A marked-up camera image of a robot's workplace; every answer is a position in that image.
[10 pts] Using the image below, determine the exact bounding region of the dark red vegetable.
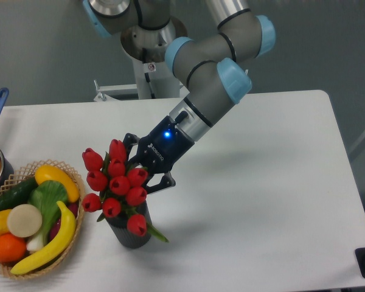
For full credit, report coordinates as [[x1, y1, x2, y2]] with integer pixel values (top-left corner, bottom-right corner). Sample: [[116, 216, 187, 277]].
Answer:
[[48, 203, 78, 242]]

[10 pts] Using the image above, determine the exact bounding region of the yellow banana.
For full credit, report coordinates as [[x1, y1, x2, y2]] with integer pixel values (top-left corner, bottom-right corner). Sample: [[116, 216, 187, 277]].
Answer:
[[10, 201, 76, 276]]

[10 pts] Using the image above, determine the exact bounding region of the red tulip bouquet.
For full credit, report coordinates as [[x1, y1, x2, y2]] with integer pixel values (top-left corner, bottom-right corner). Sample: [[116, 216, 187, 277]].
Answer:
[[82, 139, 169, 243]]

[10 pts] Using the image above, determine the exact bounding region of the dark grey ribbed vase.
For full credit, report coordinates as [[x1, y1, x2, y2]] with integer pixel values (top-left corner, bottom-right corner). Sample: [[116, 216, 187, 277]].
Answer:
[[106, 201, 151, 249]]

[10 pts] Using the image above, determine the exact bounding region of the woven wicker basket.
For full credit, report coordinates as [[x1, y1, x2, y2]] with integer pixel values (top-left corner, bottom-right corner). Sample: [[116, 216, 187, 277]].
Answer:
[[0, 159, 85, 280]]

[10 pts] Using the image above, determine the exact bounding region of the orange fruit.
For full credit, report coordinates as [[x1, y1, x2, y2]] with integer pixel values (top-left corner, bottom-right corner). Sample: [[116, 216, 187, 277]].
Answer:
[[0, 233, 26, 263]]

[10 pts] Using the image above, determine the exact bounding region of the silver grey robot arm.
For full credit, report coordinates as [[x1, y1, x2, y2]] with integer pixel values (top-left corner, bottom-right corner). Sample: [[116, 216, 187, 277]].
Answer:
[[83, 1, 276, 193]]

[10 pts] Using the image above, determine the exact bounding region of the beige round disc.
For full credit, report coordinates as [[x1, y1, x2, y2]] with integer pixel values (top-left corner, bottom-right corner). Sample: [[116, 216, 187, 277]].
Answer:
[[7, 204, 43, 238]]

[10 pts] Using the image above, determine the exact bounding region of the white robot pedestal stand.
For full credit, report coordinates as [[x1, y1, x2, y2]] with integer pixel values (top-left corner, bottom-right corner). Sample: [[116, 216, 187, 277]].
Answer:
[[97, 37, 252, 106]]

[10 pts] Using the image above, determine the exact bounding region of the yellow squash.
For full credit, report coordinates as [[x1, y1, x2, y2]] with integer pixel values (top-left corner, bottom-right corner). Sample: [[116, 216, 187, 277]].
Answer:
[[35, 164, 80, 203]]

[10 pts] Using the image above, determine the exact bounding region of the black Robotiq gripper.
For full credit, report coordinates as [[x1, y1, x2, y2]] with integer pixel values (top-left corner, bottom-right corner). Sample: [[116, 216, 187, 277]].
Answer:
[[123, 116, 194, 194]]

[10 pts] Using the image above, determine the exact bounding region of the green bok choy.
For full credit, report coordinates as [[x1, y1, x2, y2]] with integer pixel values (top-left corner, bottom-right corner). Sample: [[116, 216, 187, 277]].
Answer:
[[27, 180, 68, 253]]

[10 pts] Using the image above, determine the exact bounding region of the green cucumber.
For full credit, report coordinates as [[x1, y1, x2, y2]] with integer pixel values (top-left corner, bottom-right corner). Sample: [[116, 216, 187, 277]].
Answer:
[[0, 177, 38, 211]]

